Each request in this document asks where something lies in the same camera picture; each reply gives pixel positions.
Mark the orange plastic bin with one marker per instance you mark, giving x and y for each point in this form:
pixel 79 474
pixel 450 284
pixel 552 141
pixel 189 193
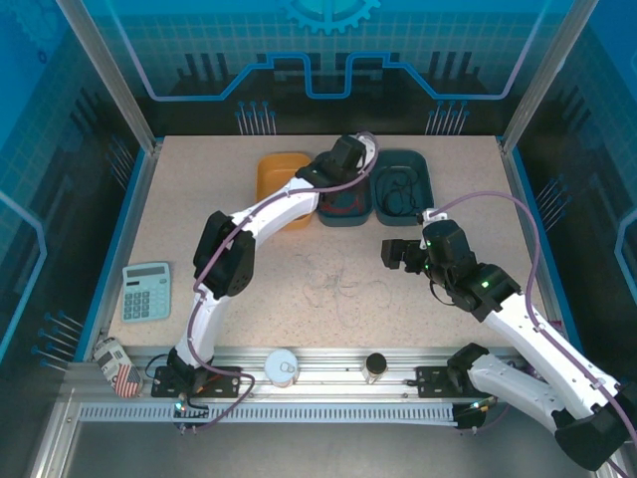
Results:
pixel 274 174

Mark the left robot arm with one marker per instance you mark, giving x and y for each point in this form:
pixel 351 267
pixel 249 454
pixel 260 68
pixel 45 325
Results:
pixel 278 209

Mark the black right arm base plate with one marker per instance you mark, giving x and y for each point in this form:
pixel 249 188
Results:
pixel 430 381

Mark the can with flag print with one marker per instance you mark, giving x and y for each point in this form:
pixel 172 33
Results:
pixel 119 371

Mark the jar with black lid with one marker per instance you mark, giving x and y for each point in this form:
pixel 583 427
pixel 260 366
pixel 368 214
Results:
pixel 376 363

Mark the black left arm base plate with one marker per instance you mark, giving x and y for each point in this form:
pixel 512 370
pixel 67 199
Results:
pixel 224 381

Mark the aluminium frame post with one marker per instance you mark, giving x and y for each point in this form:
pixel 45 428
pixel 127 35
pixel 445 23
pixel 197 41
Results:
pixel 110 74
pixel 536 74

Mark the light blue calculator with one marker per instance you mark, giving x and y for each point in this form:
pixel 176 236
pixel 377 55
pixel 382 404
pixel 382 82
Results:
pixel 147 299

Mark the aluminium mounting rail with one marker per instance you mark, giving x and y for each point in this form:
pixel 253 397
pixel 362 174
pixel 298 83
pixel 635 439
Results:
pixel 338 373

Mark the silver tin can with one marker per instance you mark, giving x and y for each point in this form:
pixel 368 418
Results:
pixel 281 366

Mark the teal plastic bin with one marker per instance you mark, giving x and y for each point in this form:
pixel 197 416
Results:
pixel 343 220
pixel 427 189

